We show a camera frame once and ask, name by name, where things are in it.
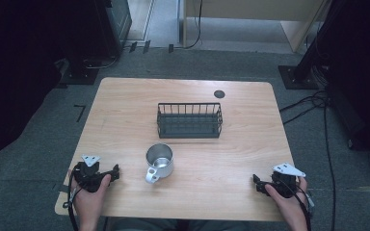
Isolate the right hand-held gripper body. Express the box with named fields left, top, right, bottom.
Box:
left=263, top=162, right=307, bottom=198

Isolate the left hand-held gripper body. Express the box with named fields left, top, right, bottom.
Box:
left=72, top=154, right=112, bottom=193

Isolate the metal cup with white handle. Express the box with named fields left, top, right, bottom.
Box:
left=145, top=142, right=175, bottom=185

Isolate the black wire basket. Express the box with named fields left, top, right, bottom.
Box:
left=156, top=102, right=224, bottom=140

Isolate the person's right hand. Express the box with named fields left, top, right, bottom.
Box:
left=264, top=176, right=309, bottom=223

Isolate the person's left hand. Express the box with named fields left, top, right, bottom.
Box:
left=68, top=171, right=113, bottom=221

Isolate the black metal stand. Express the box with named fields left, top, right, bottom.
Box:
left=277, top=0, right=346, bottom=90
left=57, top=0, right=100, bottom=87

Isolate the dark cabinet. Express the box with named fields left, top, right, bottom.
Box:
left=104, top=0, right=133, bottom=58

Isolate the beige wooden furniture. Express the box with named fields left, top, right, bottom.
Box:
left=182, top=0, right=332, bottom=54

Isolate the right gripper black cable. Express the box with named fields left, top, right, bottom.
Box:
left=278, top=178, right=314, bottom=231

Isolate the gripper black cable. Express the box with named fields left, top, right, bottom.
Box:
left=278, top=178, right=314, bottom=231
left=63, top=167, right=80, bottom=231

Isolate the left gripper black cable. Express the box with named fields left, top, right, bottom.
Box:
left=63, top=167, right=80, bottom=231

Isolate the long black floor cable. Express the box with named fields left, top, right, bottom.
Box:
left=323, top=104, right=337, bottom=231

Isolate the looped black floor cable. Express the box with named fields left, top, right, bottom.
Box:
left=278, top=90, right=330, bottom=126

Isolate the grey floor cable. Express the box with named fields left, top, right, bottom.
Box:
left=82, top=55, right=119, bottom=70

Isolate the thin black hanging cable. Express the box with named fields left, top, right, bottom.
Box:
left=182, top=0, right=204, bottom=50

